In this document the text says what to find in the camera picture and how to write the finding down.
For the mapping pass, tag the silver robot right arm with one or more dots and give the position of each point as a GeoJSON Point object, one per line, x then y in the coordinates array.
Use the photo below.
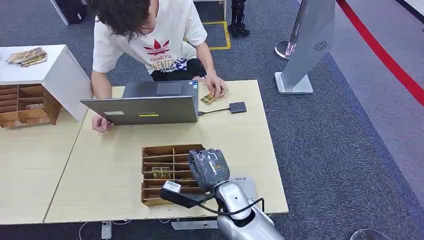
{"type": "Point", "coordinates": [242, 212]}

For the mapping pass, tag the cards inside wooden box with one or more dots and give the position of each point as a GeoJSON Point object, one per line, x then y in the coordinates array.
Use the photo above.
{"type": "Point", "coordinates": [34, 106]}

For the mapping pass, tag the black case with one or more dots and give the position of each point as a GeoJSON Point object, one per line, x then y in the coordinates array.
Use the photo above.
{"type": "Point", "coordinates": [73, 10]}

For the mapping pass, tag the person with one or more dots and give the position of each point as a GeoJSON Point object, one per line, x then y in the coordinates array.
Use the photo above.
{"type": "Point", "coordinates": [159, 43]}

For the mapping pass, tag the white power strip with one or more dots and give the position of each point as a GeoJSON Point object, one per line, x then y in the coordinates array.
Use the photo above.
{"type": "Point", "coordinates": [106, 231]}

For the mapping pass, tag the chrome stanchion base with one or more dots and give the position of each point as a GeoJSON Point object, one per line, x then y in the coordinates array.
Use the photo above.
{"type": "Point", "coordinates": [281, 50]}

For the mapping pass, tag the white cabinet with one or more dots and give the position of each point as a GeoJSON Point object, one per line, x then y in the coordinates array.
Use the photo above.
{"type": "Point", "coordinates": [63, 76]}

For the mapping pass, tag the grey laptop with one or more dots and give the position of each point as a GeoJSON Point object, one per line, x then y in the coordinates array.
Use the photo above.
{"type": "Point", "coordinates": [145, 111]}

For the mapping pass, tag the wooden card box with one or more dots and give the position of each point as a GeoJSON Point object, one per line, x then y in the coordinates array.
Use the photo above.
{"type": "Point", "coordinates": [30, 114]}
{"type": "Point", "coordinates": [162, 159]}

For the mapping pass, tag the metal desk foot plate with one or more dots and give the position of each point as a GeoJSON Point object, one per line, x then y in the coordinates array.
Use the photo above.
{"type": "Point", "coordinates": [192, 225]}

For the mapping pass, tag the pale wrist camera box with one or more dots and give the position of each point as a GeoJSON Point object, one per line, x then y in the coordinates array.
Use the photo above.
{"type": "Point", "coordinates": [172, 188]}

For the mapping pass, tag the clear glass bowl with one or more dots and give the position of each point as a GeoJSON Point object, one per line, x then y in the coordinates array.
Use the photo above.
{"type": "Point", "coordinates": [367, 236]}

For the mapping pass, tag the person's right hand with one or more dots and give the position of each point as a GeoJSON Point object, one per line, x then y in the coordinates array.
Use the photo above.
{"type": "Point", "coordinates": [102, 125]}

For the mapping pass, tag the black adapter box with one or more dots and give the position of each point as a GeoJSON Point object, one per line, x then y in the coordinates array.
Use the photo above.
{"type": "Point", "coordinates": [238, 107]}

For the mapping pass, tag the silver kiosk stand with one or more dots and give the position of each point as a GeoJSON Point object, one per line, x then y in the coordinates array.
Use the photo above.
{"type": "Point", "coordinates": [309, 39]}

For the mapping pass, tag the person's left hand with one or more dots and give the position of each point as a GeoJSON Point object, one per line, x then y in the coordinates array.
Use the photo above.
{"type": "Point", "coordinates": [217, 85]}

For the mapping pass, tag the black robot legs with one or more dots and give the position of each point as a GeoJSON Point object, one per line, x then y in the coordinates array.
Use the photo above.
{"type": "Point", "coordinates": [238, 21]}

